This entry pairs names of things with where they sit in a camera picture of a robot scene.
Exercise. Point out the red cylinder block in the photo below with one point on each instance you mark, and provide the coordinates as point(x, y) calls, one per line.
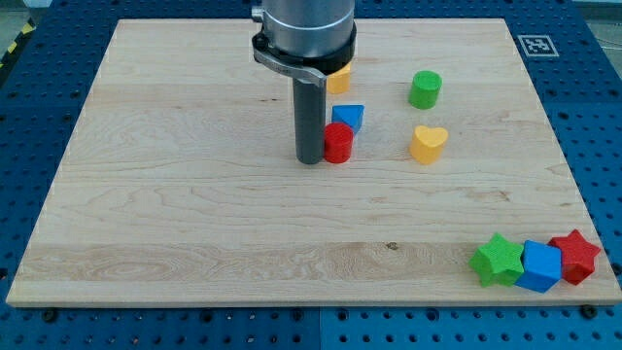
point(339, 138)

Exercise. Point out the yellow block behind arm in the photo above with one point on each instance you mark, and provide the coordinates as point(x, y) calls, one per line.
point(340, 81)

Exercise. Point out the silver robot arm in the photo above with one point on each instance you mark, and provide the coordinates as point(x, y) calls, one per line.
point(305, 40)

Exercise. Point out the blue triangle block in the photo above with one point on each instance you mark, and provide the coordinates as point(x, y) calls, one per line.
point(352, 115)

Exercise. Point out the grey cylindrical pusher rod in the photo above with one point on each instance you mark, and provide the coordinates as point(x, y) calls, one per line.
point(309, 121)

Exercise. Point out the yellow heart block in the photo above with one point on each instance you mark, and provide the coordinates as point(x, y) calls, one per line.
point(427, 143)

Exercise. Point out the green cylinder block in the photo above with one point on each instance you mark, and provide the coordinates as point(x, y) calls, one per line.
point(425, 88)

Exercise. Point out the green star block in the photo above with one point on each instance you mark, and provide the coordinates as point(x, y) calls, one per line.
point(498, 262)

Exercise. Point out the blue cube block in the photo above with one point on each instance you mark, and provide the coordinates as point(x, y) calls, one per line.
point(542, 265)

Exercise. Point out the white fiducial marker tag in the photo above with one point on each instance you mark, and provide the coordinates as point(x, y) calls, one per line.
point(536, 45)

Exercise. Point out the red star block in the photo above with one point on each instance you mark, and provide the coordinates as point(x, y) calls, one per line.
point(578, 256)

